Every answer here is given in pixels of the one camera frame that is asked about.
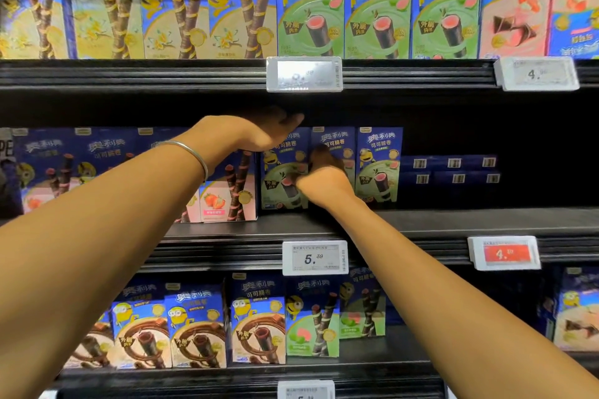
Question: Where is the person's right hand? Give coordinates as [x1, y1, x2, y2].
[295, 146, 357, 210]

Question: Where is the person's left hand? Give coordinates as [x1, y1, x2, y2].
[197, 106, 306, 171]

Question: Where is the green wafer roll box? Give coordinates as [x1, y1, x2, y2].
[355, 127, 404, 204]
[276, 0, 346, 58]
[260, 127, 313, 211]
[311, 126, 357, 189]
[411, 0, 483, 60]
[344, 0, 414, 59]

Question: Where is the person's right forearm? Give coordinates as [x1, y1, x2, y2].
[322, 188, 599, 399]

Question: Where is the person's left forearm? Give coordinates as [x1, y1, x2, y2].
[0, 131, 210, 399]

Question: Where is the white electronic price tag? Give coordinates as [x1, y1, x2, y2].
[277, 380, 336, 399]
[266, 56, 343, 94]
[282, 240, 350, 277]
[493, 56, 580, 92]

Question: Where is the yellow vanilla wafer stick box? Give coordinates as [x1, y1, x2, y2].
[207, 0, 280, 60]
[0, 0, 72, 60]
[69, 0, 145, 60]
[139, 0, 211, 60]

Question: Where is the black shelf board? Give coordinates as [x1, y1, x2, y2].
[49, 329, 599, 399]
[0, 59, 599, 96]
[139, 208, 599, 272]

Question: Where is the green wafer stick box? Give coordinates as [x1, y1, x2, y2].
[338, 265, 388, 339]
[285, 276, 341, 358]

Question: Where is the brown chocolate wafer roll box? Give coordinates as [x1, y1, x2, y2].
[110, 279, 174, 370]
[229, 272, 288, 365]
[164, 283, 229, 369]
[63, 310, 116, 369]

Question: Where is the stack of flat blue boxes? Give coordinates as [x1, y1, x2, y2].
[400, 155, 502, 185]

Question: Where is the red electronic price tag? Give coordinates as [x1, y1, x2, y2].
[467, 235, 543, 272]

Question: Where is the pink triangle wafer box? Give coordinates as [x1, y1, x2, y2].
[478, 0, 558, 59]

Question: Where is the dark snack package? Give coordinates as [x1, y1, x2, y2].
[0, 127, 23, 219]

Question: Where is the beige triangle wafer box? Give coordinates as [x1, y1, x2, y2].
[552, 267, 599, 352]

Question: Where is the pink and blue snack box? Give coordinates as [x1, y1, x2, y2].
[547, 0, 599, 60]

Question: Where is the silver bangle bracelet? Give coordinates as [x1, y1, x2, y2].
[153, 140, 209, 180]

